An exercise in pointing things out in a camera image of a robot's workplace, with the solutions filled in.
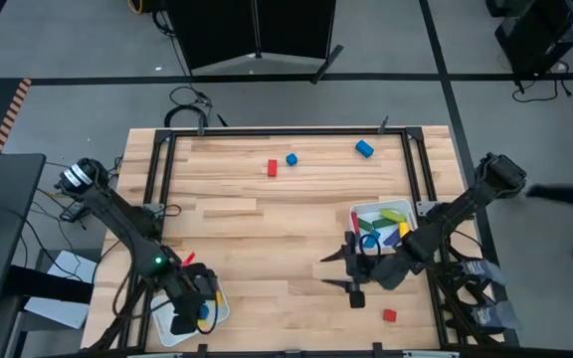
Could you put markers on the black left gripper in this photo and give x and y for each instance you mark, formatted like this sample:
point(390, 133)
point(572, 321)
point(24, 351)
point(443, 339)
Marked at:
point(189, 293)

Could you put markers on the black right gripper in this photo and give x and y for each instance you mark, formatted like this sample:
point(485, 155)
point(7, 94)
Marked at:
point(357, 271)

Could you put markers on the blue small cube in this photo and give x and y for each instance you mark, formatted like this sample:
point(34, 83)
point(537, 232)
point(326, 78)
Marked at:
point(203, 311)
point(292, 159)

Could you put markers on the yellow tall block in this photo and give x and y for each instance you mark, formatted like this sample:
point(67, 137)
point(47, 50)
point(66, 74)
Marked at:
point(219, 298)

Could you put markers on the green large cube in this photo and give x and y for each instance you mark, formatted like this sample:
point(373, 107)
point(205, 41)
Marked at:
point(365, 225)

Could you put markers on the purple long block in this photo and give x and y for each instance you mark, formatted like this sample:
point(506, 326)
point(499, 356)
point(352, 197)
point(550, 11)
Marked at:
point(392, 239)

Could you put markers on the green small block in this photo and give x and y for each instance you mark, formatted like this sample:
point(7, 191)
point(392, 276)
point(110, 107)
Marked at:
point(383, 223)

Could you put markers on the lime green long block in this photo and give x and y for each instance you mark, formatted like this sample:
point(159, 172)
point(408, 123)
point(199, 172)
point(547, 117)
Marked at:
point(393, 216)

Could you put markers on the yellow large cube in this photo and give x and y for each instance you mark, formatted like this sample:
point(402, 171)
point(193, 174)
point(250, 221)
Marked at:
point(404, 229)

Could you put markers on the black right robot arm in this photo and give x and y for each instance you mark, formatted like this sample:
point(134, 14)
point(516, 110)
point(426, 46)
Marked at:
point(465, 204)

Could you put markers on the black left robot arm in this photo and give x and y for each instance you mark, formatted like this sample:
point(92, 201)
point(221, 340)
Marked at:
point(117, 214)

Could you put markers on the yellow small block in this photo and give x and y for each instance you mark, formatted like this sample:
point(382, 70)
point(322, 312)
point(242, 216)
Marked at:
point(202, 324)

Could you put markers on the red flat block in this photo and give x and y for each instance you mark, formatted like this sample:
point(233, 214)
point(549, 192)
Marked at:
point(189, 258)

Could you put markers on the blue large block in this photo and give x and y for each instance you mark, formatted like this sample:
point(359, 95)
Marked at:
point(370, 241)

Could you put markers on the red long block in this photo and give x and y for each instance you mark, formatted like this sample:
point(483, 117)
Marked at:
point(355, 223)

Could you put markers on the red small cube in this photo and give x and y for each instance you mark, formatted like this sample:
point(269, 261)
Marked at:
point(389, 315)

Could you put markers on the red small block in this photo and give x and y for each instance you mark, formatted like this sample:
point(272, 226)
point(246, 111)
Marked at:
point(272, 168)

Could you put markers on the blue rectangular block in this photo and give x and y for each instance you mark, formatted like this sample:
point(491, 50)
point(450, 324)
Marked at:
point(364, 148)

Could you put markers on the white paper sheet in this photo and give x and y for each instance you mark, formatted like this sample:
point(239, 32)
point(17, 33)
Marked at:
point(62, 298)

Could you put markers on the grey-blue weight bag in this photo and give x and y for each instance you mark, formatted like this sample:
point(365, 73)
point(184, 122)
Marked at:
point(496, 314)
point(485, 272)

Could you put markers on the black side desk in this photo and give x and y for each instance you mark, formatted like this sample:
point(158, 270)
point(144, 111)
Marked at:
point(3, 224)

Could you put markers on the black partition foot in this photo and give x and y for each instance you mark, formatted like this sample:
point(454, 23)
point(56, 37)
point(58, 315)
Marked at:
point(326, 63)

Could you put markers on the black partition panel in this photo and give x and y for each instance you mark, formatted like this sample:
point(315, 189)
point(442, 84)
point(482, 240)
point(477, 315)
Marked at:
point(294, 27)
point(212, 30)

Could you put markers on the black equipment cart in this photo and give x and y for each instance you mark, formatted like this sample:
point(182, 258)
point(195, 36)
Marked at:
point(545, 30)

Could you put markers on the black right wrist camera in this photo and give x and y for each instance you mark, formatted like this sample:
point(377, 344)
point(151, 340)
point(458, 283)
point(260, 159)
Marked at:
point(391, 273)

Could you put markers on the black table frame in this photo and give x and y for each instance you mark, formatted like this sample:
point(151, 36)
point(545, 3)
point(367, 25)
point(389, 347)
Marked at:
point(286, 132)

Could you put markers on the metal partition hinge post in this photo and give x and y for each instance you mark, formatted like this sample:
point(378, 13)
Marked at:
point(256, 27)

